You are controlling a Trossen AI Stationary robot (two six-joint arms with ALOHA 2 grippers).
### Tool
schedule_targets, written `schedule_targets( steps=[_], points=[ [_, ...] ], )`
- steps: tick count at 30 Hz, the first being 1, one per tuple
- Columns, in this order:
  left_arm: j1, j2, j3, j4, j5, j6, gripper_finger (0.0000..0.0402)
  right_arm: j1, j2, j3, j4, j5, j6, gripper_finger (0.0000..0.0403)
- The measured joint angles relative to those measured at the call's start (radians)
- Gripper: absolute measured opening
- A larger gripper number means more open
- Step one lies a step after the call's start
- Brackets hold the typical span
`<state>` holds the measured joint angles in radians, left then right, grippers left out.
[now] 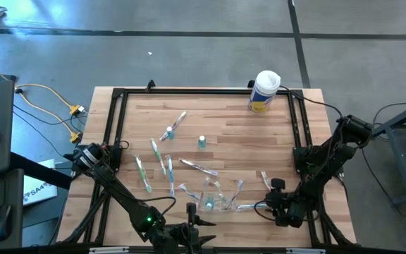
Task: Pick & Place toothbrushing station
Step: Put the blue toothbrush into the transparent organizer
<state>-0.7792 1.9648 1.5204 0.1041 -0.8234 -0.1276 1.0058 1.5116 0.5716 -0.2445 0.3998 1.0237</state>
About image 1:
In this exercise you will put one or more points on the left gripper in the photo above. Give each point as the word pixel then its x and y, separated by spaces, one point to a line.
pixel 182 236

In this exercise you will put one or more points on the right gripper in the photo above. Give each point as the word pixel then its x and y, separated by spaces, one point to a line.
pixel 289 211

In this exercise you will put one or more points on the clear acrylic organizer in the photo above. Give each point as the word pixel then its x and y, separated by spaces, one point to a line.
pixel 220 209

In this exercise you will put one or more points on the purple white toothbrush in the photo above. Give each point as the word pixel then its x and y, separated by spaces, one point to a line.
pixel 177 121
pixel 236 192
pixel 198 167

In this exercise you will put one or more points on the green white toothbrush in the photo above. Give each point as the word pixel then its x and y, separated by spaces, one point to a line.
pixel 158 156
pixel 143 173

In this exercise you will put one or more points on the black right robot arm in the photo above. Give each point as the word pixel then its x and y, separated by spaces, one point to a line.
pixel 326 158

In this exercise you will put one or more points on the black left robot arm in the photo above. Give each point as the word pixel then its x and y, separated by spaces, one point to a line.
pixel 118 190

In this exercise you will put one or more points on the white label strip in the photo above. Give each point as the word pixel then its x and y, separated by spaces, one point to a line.
pixel 108 250
pixel 306 251

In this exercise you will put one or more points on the white lidded wipes canister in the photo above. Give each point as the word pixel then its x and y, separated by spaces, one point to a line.
pixel 264 91

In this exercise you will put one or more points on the grey metal stand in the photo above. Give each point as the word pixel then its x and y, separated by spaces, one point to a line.
pixel 404 148

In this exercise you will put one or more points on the white printed box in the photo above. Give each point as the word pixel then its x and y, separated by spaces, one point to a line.
pixel 39 188

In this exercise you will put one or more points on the black diagonal bar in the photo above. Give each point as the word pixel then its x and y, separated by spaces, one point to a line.
pixel 39 173

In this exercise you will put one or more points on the dark computer desk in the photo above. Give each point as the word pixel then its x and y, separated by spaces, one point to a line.
pixel 14 183

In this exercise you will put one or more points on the black computer mouse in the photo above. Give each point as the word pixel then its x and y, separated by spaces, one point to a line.
pixel 0 222

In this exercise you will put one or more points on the black frame clamp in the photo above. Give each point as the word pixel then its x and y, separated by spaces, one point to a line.
pixel 150 84
pixel 250 84

